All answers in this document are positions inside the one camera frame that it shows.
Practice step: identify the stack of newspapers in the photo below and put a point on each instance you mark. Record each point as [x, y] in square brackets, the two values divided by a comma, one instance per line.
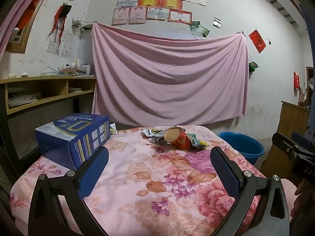
[22, 100]

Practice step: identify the loose papers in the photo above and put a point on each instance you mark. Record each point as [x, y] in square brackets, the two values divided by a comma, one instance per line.
[75, 90]

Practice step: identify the small black white picture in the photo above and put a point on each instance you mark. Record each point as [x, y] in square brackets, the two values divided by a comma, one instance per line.
[216, 22]

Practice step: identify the wooden desk shelf unit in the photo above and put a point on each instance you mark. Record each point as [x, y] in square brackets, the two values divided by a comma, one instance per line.
[37, 80]

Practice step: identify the paper wall chart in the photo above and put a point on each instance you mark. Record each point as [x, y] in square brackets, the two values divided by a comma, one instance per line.
[52, 46]
[67, 45]

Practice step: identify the pink curtain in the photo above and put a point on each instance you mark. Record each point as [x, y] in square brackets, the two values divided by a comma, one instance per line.
[14, 17]

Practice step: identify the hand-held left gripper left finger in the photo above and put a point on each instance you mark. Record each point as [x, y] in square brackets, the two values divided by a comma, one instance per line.
[93, 172]

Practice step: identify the group of wall certificates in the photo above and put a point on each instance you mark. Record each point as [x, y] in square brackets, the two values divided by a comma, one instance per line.
[150, 7]

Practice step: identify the person's right hand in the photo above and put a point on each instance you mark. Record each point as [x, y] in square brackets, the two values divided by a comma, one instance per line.
[299, 201]

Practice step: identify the wooden cabinet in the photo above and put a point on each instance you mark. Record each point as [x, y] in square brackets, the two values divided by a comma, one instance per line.
[292, 118]

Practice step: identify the white bottle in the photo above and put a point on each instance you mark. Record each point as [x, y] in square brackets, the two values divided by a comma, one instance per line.
[16, 32]

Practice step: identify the green snack wrapper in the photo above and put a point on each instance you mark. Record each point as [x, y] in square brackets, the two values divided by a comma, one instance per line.
[192, 137]

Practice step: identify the blue cardboard box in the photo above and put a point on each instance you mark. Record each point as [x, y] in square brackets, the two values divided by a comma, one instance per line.
[64, 132]

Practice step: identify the red tassel wall ornament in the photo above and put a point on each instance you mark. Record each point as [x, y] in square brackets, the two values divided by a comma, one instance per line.
[60, 14]

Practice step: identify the small white cartoon packet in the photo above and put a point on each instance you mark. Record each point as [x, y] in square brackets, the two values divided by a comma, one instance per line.
[113, 129]

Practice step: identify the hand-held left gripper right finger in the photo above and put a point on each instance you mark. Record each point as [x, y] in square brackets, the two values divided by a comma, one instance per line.
[225, 174]

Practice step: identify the green cap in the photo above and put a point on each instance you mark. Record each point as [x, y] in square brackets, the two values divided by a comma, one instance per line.
[253, 66]

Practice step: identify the red cloth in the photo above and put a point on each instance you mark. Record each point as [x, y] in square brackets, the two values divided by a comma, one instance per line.
[28, 12]

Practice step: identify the orange snack wrapper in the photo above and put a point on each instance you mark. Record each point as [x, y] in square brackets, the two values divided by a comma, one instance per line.
[200, 145]

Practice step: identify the wooden window frame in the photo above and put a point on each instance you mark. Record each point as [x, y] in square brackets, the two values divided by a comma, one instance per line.
[21, 46]

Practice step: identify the white yellow print snack wrapper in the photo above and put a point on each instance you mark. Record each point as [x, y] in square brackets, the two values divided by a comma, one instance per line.
[152, 134]

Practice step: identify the red hanging packet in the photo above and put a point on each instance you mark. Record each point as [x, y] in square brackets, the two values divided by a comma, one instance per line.
[296, 80]

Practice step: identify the brown round ornament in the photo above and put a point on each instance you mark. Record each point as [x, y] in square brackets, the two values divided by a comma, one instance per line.
[300, 102]

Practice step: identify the red paper wall decoration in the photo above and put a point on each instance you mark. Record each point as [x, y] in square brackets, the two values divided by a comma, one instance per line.
[257, 40]

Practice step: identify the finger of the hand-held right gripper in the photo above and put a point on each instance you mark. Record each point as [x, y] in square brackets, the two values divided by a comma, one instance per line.
[283, 143]
[301, 139]

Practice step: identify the floral pink blanket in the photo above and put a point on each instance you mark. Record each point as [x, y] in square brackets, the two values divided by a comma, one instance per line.
[147, 177]

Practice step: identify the pink hanging sheet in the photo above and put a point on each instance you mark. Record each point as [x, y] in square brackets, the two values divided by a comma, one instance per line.
[167, 78]

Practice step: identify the stack of books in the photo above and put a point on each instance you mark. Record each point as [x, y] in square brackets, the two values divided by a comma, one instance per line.
[76, 70]

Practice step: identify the red paper cup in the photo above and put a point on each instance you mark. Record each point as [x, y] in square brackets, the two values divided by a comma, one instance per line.
[181, 140]

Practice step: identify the blue plastic basin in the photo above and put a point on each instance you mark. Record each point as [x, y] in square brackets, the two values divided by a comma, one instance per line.
[248, 152]

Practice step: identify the green wall photo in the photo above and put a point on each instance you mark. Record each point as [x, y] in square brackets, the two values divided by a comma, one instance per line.
[194, 25]
[204, 32]

